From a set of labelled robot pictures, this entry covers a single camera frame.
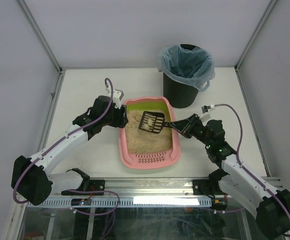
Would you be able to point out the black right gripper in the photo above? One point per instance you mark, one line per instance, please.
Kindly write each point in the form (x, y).
(188, 127)

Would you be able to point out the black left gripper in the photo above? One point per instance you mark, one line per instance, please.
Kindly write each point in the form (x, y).
(122, 117)

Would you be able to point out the black litter scoop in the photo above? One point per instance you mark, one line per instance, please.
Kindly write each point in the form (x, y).
(154, 122)

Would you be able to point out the pink litter box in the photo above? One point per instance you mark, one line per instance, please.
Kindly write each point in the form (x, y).
(155, 160)

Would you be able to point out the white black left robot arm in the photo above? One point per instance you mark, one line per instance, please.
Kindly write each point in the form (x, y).
(32, 177)

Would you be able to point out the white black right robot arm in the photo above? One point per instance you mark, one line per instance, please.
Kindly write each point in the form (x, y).
(268, 205)

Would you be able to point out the beige litter pellets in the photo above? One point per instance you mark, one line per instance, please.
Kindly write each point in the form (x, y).
(142, 142)

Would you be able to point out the black ribbed trash bin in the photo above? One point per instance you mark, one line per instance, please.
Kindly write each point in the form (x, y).
(179, 95)

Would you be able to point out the blue plastic bin liner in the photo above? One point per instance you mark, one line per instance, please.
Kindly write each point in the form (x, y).
(195, 68)

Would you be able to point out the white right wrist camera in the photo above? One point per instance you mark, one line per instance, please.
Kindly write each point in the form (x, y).
(206, 109)

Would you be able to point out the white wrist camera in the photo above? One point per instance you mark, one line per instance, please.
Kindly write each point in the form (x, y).
(116, 97)
(206, 109)

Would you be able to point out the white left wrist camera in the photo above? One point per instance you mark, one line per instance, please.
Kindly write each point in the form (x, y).
(116, 97)

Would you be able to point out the aluminium mounting rail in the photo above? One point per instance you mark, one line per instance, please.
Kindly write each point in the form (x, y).
(149, 186)

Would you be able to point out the white slotted cable duct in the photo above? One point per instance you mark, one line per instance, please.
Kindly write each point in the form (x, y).
(127, 202)

